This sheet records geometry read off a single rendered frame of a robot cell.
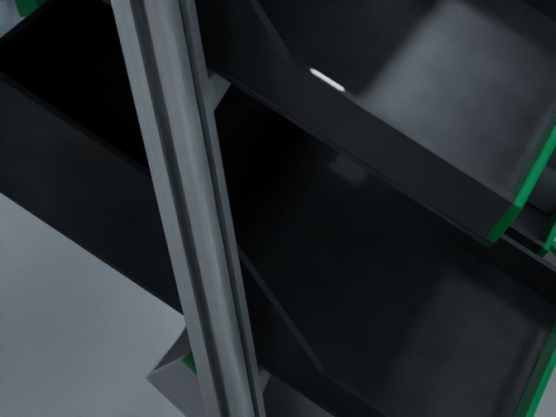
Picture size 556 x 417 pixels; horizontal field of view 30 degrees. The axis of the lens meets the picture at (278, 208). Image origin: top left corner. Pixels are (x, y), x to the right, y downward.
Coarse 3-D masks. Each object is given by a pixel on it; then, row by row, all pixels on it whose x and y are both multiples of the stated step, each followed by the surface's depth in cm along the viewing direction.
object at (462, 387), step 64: (64, 0) 47; (0, 64) 44; (64, 64) 51; (0, 128) 45; (64, 128) 42; (128, 128) 52; (256, 128) 55; (0, 192) 48; (64, 192) 45; (128, 192) 43; (256, 192) 52; (320, 192) 53; (384, 192) 54; (128, 256) 46; (256, 256) 50; (320, 256) 51; (384, 256) 52; (448, 256) 53; (512, 256) 53; (256, 320) 44; (320, 320) 49; (384, 320) 50; (448, 320) 51; (512, 320) 52; (320, 384) 45; (384, 384) 48; (448, 384) 49; (512, 384) 50
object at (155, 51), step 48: (144, 0) 31; (192, 0) 33; (144, 48) 33; (192, 48) 34; (144, 96) 34; (192, 96) 34; (144, 144) 35; (192, 144) 35; (192, 192) 36; (192, 240) 39; (192, 288) 40; (240, 288) 41; (192, 336) 42; (240, 336) 43; (240, 384) 43
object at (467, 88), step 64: (256, 0) 33; (320, 0) 39; (384, 0) 41; (448, 0) 42; (512, 0) 43; (256, 64) 35; (320, 64) 37; (384, 64) 38; (448, 64) 39; (512, 64) 40; (320, 128) 35; (384, 128) 34; (448, 128) 37; (512, 128) 38; (448, 192) 34; (512, 192) 35
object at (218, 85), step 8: (16, 24) 56; (208, 72) 36; (208, 80) 36; (216, 80) 37; (224, 80) 37; (216, 88) 37; (224, 88) 38; (216, 96) 37; (216, 104) 37; (264, 376) 47; (264, 384) 48
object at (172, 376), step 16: (176, 352) 54; (192, 352) 50; (160, 368) 52; (176, 368) 51; (192, 368) 50; (160, 384) 53; (176, 384) 52; (192, 384) 51; (272, 384) 57; (176, 400) 53; (192, 400) 52; (272, 400) 57; (288, 400) 57; (304, 400) 58; (192, 416) 53; (272, 416) 56; (288, 416) 57; (304, 416) 57; (320, 416) 58
